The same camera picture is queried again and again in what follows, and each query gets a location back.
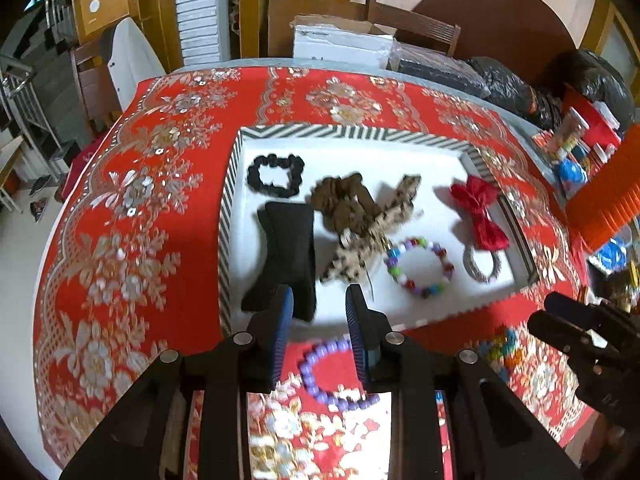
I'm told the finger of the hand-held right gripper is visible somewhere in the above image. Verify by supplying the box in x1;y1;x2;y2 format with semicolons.
527;311;601;363
544;291;608;328

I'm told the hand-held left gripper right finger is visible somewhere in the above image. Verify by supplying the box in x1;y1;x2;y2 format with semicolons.
345;284;583;480

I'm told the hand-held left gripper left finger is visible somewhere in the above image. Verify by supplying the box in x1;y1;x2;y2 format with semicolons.
59;284;296;480

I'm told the purple bead bracelet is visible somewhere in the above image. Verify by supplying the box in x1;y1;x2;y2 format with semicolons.
299;339;381;413

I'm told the bright orange and blue bracelet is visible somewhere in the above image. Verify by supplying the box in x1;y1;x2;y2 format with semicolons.
472;327;521;376

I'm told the multicolour and white bead bracelet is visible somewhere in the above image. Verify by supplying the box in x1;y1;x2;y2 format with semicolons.
382;237;456;300

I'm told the black bow hair clip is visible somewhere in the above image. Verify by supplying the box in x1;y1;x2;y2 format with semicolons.
241;201;317;322

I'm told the silver coil hair tie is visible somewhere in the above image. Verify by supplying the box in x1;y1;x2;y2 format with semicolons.
461;245;506;283

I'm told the red bow hair tie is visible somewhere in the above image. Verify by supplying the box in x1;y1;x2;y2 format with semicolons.
450;175;511;252

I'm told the leopard print bow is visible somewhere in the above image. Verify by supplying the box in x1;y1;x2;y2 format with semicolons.
320;174;423;288

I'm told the brown scrunchie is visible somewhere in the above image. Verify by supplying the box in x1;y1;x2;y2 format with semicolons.
310;172;373;233

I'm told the black scrunchie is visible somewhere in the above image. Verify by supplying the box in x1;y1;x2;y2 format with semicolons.
246;152;306;198

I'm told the striped box with white inside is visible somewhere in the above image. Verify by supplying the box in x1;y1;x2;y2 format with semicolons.
217;124;543;338

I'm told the blue plastic bag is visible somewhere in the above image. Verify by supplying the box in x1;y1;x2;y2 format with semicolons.
555;157;589;196
590;237;633;276

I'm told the orange ribbed plastic object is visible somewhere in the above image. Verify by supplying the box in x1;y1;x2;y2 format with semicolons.
567;124;640;255

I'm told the red floral tablecloth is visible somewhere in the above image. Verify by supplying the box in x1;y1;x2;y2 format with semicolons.
32;65;596;480

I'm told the glass jar with label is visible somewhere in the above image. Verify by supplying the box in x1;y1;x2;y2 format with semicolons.
550;109;591;161

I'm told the red plastic container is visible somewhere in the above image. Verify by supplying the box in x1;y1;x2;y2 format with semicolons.
565;85;626;138

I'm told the long black plastic bag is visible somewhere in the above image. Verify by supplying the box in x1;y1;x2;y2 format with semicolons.
467;56;563;128

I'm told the bulging black plastic bag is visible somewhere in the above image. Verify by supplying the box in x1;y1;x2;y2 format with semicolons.
550;49;633;121

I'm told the plastic-wrapped black tray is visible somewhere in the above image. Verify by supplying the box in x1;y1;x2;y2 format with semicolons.
387;40;493;99

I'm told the white cardboard box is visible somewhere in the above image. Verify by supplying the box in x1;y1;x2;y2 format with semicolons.
291;14;398;72

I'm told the round brown table top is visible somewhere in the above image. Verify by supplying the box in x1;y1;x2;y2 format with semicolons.
410;0;576;68

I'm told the white plastic chair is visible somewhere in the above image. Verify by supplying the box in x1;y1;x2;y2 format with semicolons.
101;16;167;112

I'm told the dark wooden slatted chair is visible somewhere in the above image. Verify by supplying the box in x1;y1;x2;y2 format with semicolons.
365;0;461;57

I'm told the white slatted panel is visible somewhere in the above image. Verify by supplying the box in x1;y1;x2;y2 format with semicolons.
172;0;231;67

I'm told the metal stair railing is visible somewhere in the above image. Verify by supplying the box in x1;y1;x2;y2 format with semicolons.
0;0;76;196

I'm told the brown cardboard box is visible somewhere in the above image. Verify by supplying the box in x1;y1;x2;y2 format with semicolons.
71;0;132;47

